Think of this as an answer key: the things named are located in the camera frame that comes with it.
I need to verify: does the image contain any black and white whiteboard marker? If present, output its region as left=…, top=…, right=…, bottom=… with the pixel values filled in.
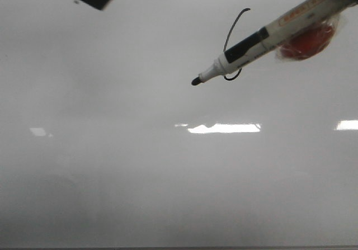
left=191, top=0, right=356, bottom=86

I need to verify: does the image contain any white glossy whiteboard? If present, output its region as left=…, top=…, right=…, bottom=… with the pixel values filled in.
left=1, top=0, right=357, bottom=247

